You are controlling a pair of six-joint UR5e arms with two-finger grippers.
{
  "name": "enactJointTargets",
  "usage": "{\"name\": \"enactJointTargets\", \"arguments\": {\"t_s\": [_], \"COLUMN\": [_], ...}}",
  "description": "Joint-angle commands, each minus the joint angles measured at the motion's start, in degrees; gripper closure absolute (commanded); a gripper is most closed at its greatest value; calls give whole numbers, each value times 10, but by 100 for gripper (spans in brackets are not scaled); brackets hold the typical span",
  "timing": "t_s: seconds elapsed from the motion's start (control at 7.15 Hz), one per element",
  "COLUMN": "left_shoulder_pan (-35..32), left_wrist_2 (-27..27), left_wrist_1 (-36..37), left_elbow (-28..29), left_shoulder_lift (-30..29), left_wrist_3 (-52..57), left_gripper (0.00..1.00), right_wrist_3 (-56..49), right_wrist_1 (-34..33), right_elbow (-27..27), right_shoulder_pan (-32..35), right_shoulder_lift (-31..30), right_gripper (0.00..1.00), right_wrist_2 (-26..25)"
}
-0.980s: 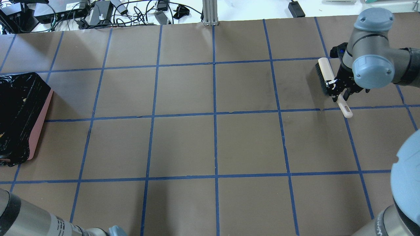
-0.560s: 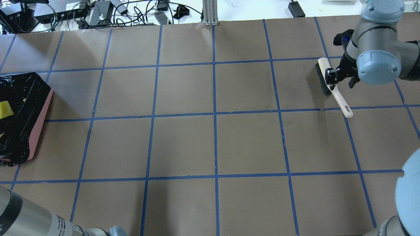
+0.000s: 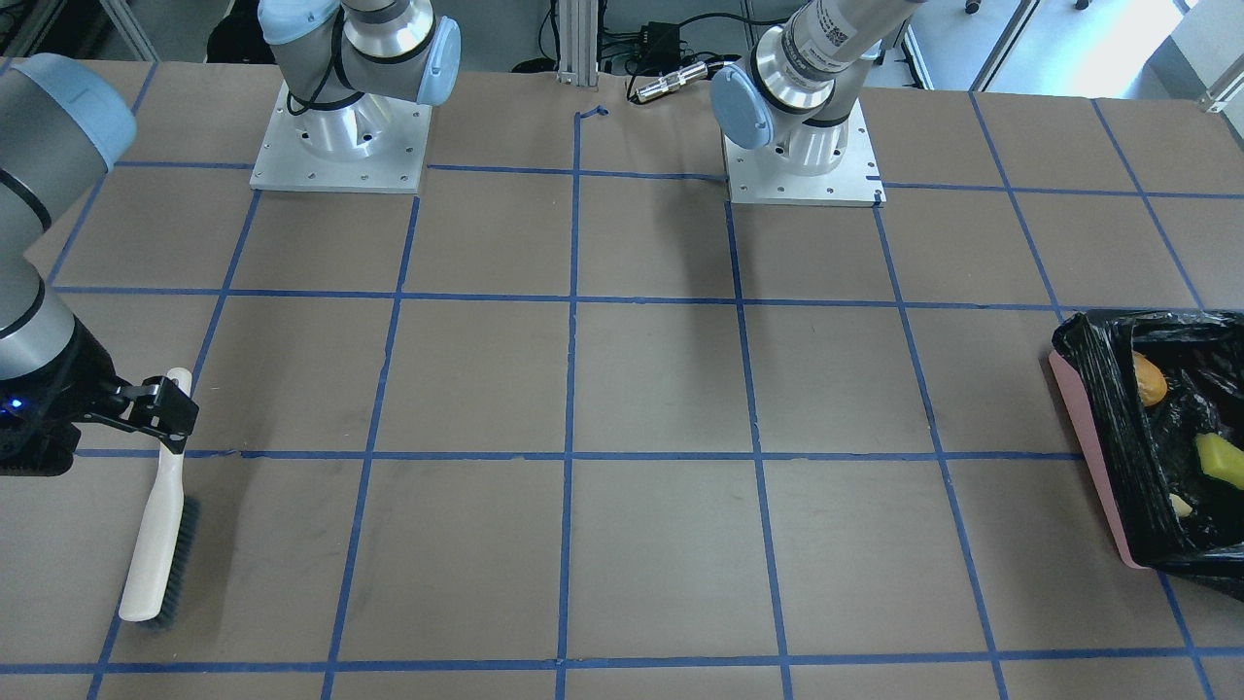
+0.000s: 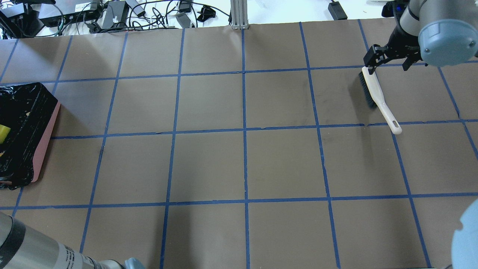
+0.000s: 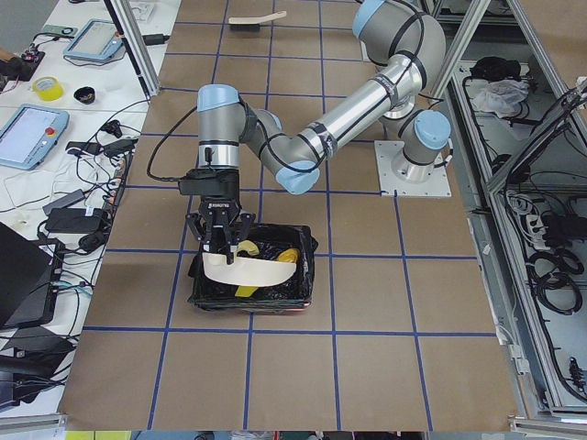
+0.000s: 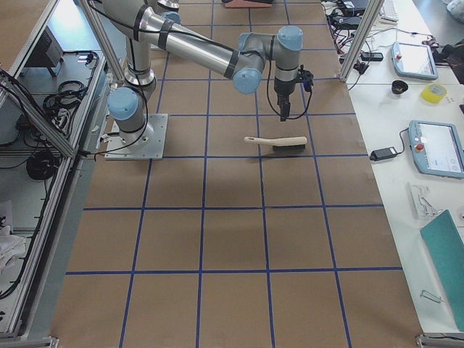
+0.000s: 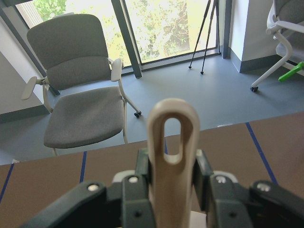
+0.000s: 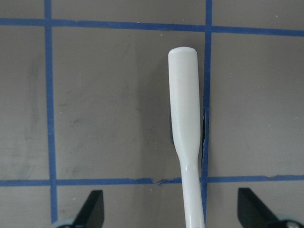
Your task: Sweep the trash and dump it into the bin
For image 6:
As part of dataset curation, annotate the white crumpled cloth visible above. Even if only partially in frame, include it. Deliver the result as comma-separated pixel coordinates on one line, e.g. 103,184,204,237
0,201,27,280

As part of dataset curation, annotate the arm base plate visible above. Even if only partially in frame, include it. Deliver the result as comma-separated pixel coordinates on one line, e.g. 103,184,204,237
104,114,168,160

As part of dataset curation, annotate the beige hand brush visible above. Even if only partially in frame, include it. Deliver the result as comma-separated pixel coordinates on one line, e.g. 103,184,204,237
244,136,307,151

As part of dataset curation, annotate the yellow tape roll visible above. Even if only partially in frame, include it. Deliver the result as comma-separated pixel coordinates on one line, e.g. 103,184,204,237
420,83,447,104

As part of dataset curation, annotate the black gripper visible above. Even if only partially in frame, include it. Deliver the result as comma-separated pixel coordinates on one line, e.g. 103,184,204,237
273,78,294,121

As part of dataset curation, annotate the lower teach pendant tablet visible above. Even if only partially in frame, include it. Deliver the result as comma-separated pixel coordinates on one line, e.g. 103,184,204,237
408,120,463,179

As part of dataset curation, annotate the teach pendant tablet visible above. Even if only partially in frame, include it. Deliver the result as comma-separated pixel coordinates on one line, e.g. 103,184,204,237
391,41,438,80
408,120,463,179

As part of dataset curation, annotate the small black power brick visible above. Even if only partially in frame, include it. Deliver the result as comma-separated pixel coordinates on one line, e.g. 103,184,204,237
369,146,399,162

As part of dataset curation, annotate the black lined trash bin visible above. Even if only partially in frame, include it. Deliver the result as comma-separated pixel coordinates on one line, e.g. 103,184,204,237
222,0,273,8

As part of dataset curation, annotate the teal green folder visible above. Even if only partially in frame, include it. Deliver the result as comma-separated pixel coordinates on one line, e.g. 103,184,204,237
420,210,463,331

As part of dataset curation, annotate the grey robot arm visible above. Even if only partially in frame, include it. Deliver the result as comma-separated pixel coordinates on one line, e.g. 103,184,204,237
88,1,304,144

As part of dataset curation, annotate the upper teach pendant tablet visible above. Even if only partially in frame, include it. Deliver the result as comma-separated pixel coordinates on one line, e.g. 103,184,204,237
391,41,438,80

